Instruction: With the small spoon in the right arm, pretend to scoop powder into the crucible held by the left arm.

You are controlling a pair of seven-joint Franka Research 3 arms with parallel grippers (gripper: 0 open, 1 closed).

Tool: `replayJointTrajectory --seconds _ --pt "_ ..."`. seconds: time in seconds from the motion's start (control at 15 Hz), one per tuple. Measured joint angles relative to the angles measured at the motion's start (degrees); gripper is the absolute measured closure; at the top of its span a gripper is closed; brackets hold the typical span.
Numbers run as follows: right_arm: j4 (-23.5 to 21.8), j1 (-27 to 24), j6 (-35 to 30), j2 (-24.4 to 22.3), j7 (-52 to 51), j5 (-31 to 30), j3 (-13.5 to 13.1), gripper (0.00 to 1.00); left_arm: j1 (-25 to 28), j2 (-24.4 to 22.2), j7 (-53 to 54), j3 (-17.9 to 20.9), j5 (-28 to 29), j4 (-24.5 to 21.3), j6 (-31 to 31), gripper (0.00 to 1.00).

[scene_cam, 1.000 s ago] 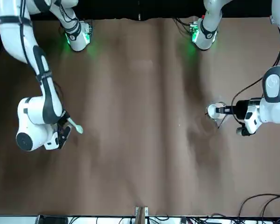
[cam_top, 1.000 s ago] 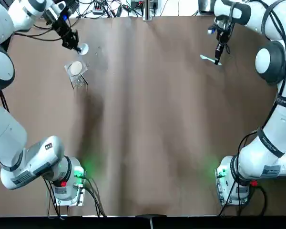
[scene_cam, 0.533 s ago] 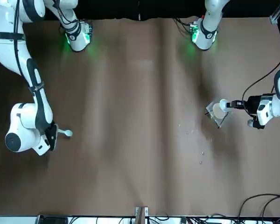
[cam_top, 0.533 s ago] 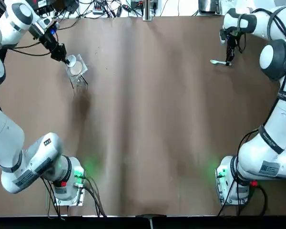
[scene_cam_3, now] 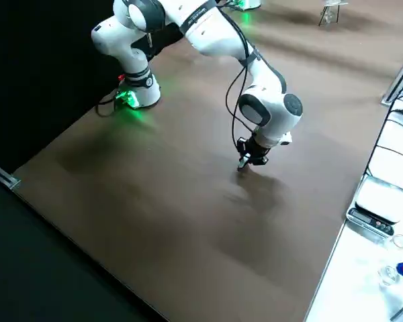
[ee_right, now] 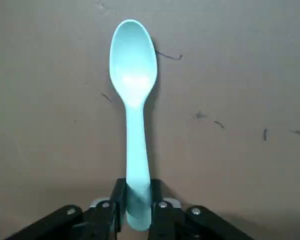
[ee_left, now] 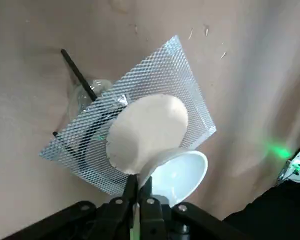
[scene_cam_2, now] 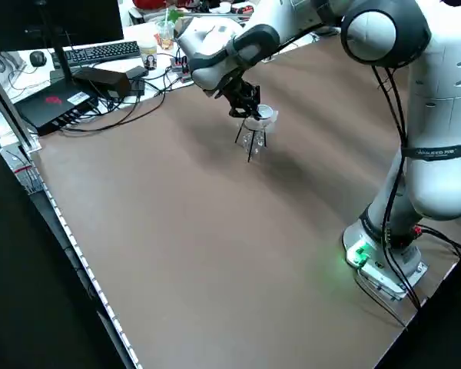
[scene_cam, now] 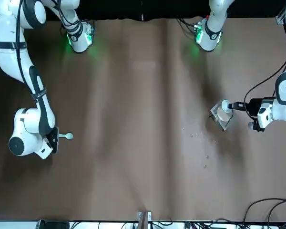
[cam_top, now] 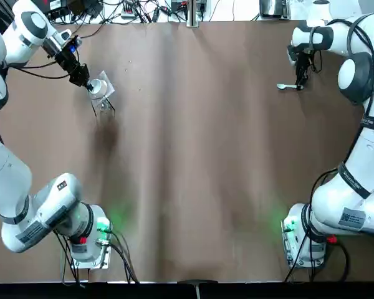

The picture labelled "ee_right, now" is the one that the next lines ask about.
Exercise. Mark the small pale green spoon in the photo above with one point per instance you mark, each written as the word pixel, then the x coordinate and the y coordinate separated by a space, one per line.
pixel 133 62

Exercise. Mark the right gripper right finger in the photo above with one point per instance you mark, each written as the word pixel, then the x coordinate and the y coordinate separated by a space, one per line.
pixel 170 222

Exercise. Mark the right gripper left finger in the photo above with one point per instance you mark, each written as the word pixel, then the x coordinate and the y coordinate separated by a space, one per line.
pixel 97 220

